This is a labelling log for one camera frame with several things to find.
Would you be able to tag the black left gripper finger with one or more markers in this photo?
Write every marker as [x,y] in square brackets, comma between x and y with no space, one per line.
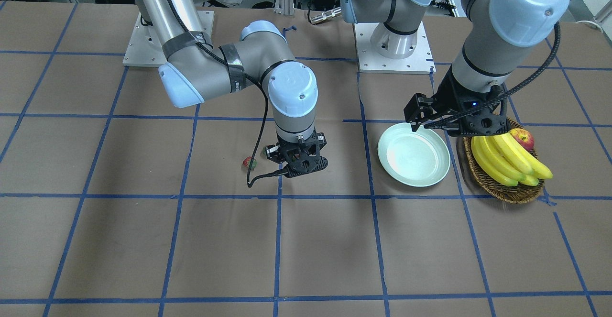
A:
[418,109]
[481,126]

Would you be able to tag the red yellow apple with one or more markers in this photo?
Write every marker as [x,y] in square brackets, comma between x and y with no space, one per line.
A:
[523,137]

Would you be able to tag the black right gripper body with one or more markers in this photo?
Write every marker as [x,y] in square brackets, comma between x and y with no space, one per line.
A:
[272,151]

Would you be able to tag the light green plate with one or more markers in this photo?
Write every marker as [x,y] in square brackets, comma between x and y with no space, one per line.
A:
[414,158]

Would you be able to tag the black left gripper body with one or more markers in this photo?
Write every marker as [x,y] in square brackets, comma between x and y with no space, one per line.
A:
[448,92]

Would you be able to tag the yellow banana bunch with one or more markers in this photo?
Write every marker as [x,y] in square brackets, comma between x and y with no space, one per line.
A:
[507,162]

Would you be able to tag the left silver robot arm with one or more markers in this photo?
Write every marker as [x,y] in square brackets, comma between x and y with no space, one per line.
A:
[510,44]

